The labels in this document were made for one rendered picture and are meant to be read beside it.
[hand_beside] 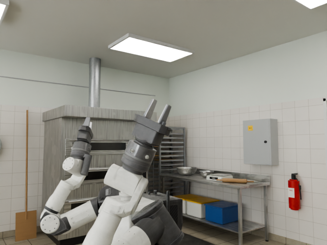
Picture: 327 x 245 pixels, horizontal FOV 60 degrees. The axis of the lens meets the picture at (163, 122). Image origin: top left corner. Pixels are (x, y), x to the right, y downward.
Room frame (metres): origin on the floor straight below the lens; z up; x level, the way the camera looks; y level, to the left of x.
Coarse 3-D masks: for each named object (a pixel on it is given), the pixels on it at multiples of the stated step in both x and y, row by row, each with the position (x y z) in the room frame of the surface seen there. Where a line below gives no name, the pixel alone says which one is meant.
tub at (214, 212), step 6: (204, 204) 4.71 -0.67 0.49; (210, 204) 4.69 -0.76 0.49; (216, 204) 4.69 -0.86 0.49; (222, 204) 4.69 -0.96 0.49; (228, 204) 4.69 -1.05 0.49; (234, 204) 4.69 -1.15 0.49; (210, 210) 4.62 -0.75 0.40; (216, 210) 4.52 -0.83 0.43; (222, 210) 4.44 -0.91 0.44; (228, 210) 4.53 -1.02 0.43; (234, 210) 4.62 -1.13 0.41; (210, 216) 4.62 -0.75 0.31; (216, 216) 4.52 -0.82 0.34; (222, 216) 4.44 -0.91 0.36; (228, 216) 4.52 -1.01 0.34; (234, 216) 4.61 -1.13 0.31; (216, 222) 4.53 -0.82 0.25; (222, 222) 4.44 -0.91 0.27; (228, 222) 4.52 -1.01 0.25
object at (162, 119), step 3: (165, 105) 0.82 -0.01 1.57; (168, 105) 0.82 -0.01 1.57; (165, 108) 0.82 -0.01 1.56; (168, 108) 0.83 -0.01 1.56; (165, 111) 0.82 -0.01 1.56; (168, 111) 0.83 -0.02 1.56; (162, 114) 0.82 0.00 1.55; (165, 114) 0.83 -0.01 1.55; (168, 114) 0.84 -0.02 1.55; (162, 117) 0.82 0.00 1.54; (165, 117) 0.83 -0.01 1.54; (159, 120) 0.82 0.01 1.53; (162, 120) 0.82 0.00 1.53; (165, 120) 0.84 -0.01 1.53; (162, 123) 0.82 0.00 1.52; (165, 123) 0.83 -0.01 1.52
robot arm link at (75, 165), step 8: (72, 152) 1.35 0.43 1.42; (80, 152) 1.34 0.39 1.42; (72, 160) 1.30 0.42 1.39; (80, 160) 1.34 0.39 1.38; (88, 160) 1.34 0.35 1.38; (64, 168) 1.30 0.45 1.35; (72, 168) 1.29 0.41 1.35; (80, 168) 1.34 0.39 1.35; (88, 168) 1.33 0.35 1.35; (80, 176) 1.37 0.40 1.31
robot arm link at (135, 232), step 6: (132, 228) 0.92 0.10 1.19; (138, 228) 0.92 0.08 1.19; (126, 234) 0.90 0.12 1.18; (132, 234) 0.90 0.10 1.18; (138, 234) 0.90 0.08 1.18; (144, 234) 0.90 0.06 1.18; (120, 240) 0.88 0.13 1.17; (126, 240) 0.88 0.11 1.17; (132, 240) 0.88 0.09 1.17; (138, 240) 0.89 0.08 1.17; (144, 240) 0.90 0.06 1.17
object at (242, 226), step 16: (160, 176) 5.47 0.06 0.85; (176, 176) 5.18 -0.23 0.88; (192, 176) 5.18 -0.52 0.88; (240, 176) 4.83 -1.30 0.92; (256, 176) 4.58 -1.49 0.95; (240, 192) 4.03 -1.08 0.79; (240, 208) 4.02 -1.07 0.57; (208, 224) 4.55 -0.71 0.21; (224, 224) 4.48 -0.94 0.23; (240, 224) 4.02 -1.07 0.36; (256, 224) 4.48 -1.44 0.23; (240, 240) 4.02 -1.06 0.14
